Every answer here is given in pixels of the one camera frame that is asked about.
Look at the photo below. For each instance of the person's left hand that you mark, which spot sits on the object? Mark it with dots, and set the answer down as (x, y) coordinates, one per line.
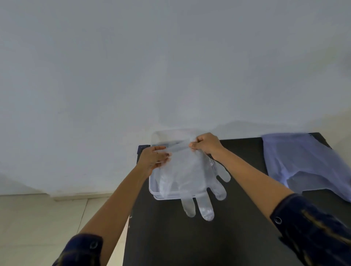
(149, 161)

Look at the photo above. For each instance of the person's right hand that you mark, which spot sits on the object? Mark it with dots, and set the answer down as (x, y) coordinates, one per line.
(208, 143)

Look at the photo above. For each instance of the clear plastic container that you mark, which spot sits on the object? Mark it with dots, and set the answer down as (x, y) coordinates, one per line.
(153, 189)

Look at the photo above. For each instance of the clear disposable plastic glove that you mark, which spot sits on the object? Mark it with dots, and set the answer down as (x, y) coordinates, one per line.
(189, 170)

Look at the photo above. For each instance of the purple translucent plastic bag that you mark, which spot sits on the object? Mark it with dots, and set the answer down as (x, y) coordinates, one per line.
(301, 156)

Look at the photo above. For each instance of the person's left forearm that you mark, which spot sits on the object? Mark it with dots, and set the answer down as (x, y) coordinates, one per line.
(118, 208)

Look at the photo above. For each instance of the person's right forearm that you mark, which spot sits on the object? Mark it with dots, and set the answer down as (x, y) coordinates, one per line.
(252, 183)

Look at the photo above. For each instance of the blue tape corner piece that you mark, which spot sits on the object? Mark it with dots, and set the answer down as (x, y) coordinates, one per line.
(142, 149)

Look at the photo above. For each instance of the dark striped shirt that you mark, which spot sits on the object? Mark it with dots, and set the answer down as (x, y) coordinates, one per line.
(315, 235)

